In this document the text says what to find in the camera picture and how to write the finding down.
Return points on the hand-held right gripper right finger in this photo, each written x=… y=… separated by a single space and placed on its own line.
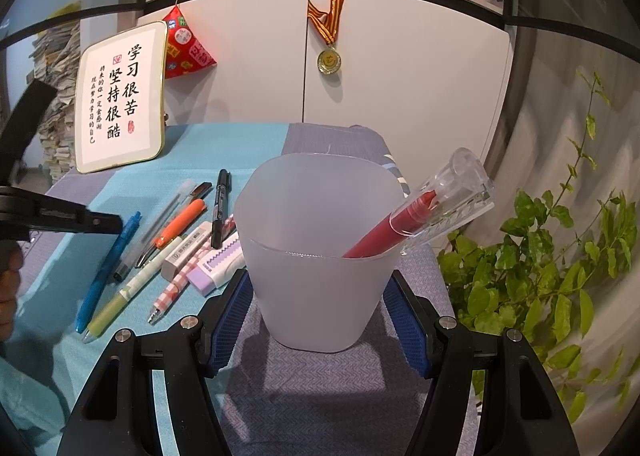
x=407 y=331

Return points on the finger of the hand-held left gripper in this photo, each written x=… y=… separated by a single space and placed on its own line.
x=100 y=223
x=25 y=126

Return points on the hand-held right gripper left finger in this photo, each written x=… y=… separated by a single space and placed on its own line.
x=230 y=326

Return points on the blue pen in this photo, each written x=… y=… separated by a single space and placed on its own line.
x=107 y=271

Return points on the purple eraser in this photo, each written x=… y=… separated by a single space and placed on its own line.
x=215 y=271

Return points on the pink checked pen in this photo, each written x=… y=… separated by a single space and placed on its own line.
x=172 y=291

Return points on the green pen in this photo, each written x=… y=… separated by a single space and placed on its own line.
x=130 y=288

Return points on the clear gel pen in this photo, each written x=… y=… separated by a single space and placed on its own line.
x=170 y=208

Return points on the orange highlighter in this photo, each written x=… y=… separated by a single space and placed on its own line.
x=182 y=221

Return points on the translucent white plastic cup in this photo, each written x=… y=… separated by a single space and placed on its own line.
x=310 y=296

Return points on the white eraser with grey sleeve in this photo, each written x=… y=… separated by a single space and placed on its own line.
x=185 y=251

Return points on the red pen with clear cap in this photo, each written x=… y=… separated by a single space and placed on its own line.
x=380 y=236

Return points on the brown pen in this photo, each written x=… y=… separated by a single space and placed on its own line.
x=202 y=190

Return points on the black marker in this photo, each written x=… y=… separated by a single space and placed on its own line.
x=220 y=206

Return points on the person's left hand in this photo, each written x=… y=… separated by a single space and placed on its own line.
x=9 y=286

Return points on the stack of newspapers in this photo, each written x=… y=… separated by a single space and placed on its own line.
x=60 y=86

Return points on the green leafy plant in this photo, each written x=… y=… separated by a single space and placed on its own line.
x=500 y=286

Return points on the teal and grey tablecloth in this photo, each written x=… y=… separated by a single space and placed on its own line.
x=200 y=146

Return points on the red pyramid hanging ornament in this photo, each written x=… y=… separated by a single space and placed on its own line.
x=187 y=46

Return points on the white cabinet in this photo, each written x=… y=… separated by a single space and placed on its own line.
x=250 y=61

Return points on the gold medal with striped ribbon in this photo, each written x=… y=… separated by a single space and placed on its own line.
x=330 y=61

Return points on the white calligraphy sign gold frame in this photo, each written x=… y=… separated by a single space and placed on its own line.
x=120 y=86

